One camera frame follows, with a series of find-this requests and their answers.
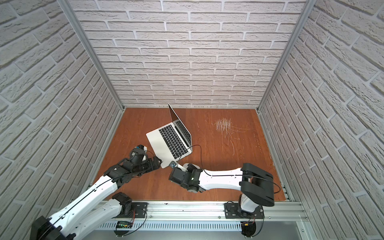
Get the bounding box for white wireless mouse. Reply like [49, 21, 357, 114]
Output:
[183, 163, 196, 172]

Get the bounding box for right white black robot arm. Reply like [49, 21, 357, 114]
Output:
[169, 162, 276, 218]

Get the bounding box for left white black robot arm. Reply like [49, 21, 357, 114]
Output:
[30, 145, 162, 240]

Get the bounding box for silver open laptop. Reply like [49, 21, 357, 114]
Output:
[146, 105, 193, 169]

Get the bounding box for left green controller board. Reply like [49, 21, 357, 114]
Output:
[116, 221, 134, 231]

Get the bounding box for right black controller board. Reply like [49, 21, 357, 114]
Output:
[241, 222, 257, 238]

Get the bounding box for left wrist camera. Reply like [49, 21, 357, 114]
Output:
[134, 145, 148, 155]

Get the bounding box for aluminium front rail frame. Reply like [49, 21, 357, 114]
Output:
[95, 201, 316, 240]

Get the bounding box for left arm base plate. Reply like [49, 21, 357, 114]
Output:
[117, 202, 148, 219]

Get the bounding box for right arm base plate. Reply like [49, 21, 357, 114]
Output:
[224, 201, 265, 220]

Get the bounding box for left aluminium corner post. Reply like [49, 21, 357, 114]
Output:
[58, 0, 125, 112]

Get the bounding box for aluminium corner post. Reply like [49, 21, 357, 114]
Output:
[257, 0, 316, 114]
[58, 0, 125, 112]

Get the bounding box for right aluminium corner post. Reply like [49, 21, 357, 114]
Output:
[257, 0, 316, 114]

